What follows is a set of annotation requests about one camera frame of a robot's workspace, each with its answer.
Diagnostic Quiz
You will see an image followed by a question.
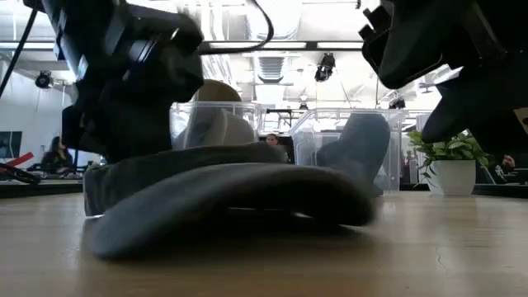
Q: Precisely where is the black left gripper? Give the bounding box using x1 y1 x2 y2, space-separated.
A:
24 0 205 163

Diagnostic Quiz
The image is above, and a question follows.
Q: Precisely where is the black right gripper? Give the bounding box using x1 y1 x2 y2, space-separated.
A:
358 0 528 156

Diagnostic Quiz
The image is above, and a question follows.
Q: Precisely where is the dark grey cap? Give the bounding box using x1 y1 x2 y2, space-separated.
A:
82 142 379 261
315 113 392 197

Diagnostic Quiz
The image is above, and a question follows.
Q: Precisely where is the green leafy plant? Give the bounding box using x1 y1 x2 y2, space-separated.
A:
408 130 490 186

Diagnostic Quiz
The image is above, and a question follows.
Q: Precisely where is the white plant pot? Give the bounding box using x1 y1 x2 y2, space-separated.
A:
431 159 477 196

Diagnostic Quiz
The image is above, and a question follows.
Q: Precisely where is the red bar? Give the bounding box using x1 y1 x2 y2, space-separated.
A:
0 151 35 168

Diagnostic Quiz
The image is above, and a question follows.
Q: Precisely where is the clear plastic bin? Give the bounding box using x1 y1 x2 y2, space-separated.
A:
288 107 409 195
169 101 267 150

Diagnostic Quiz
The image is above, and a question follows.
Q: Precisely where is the ceiling air vent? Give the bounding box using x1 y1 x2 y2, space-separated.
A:
257 55 285 84

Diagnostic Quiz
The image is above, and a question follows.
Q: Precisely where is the dark wall screen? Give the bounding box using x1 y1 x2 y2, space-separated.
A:
0 130 23 160

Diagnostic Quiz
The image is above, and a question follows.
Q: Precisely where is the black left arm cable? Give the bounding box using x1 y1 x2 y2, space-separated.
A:
0 7 38 98
197 0 276 55

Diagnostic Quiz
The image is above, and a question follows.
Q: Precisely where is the black overhead frame bar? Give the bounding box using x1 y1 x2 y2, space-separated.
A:
0 40 365 53

